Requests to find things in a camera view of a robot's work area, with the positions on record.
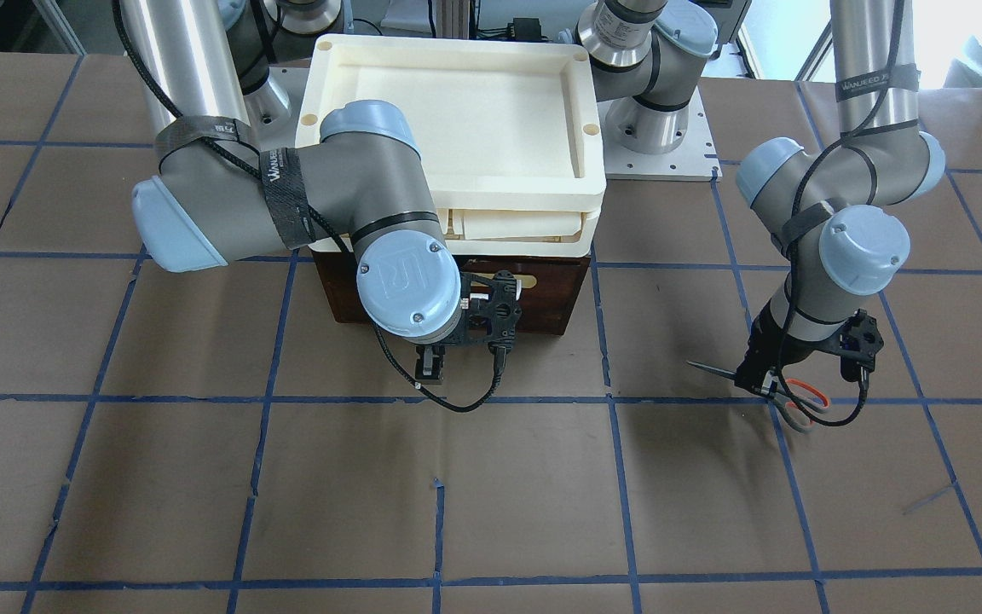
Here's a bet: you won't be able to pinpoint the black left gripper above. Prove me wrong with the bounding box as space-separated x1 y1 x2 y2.
734 311 799 394

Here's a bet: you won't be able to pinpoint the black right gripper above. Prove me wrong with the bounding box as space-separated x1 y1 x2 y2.
413 345 447 385

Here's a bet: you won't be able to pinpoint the grey orange scissors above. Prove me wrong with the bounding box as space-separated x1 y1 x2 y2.
734 372 830 434

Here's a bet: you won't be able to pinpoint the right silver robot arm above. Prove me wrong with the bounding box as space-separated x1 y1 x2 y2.
112 1 461 345

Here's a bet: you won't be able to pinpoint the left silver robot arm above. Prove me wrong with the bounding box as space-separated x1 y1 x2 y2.
575 1 944 396

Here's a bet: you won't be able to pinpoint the dark brown wooden drawer box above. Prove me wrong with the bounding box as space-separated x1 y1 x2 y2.
311 249 590 335

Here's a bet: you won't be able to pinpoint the cream plastic tray stack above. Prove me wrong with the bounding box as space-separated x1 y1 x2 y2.
296 34 605 258

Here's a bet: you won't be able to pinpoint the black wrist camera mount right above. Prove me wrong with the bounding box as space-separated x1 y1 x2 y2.
443 269 522 378

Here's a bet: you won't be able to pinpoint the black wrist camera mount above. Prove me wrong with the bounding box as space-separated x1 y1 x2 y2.
443 269 522 378
830 310 884 382

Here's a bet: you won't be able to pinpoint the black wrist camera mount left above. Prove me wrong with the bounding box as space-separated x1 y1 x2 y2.
830 310 884 382

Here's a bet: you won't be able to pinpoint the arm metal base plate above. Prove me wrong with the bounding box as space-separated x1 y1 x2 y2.
598 90 722 182

